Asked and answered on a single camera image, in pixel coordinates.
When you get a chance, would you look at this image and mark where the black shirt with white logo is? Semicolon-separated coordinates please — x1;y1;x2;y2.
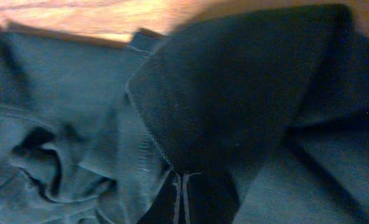
0;4;369;223

